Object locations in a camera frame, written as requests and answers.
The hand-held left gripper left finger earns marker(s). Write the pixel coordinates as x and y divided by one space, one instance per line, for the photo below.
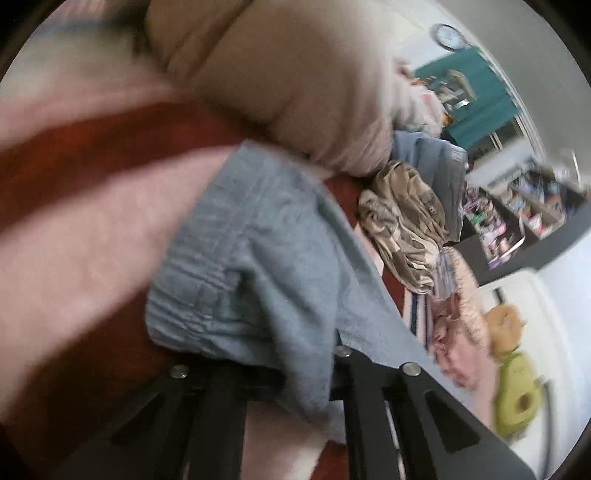
221 415

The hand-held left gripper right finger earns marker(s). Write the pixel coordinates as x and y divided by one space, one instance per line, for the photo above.
364 415

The light blue pants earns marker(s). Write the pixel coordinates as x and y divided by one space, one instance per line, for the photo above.
277 277

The camouflage pants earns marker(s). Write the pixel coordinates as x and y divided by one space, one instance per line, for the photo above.
406 221

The pink pillow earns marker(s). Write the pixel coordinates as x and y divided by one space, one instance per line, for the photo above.
457 364

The pink navy striped blanket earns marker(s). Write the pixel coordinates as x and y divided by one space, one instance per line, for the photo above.
418 314

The green avocado plush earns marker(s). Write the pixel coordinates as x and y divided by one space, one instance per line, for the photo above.
512 397

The floral pillow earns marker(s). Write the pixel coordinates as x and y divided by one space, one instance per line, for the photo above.
464 290

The brown animal plush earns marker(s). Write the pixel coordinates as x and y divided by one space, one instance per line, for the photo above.
503 323

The white bed headboard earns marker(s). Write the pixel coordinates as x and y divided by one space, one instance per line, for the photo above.
554 323

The dark bookshelf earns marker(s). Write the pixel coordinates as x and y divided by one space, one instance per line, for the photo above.
508 203

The pile of blue jeans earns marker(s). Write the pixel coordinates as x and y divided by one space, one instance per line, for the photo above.
434 157

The teal curtain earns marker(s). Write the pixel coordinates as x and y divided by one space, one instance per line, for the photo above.
489 106

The pink white duvet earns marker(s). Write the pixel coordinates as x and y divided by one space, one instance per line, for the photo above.
286 83

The glass display case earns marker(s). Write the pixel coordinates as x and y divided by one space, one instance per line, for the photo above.
455 85

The round wall clock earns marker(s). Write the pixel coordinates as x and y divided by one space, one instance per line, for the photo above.
448 36

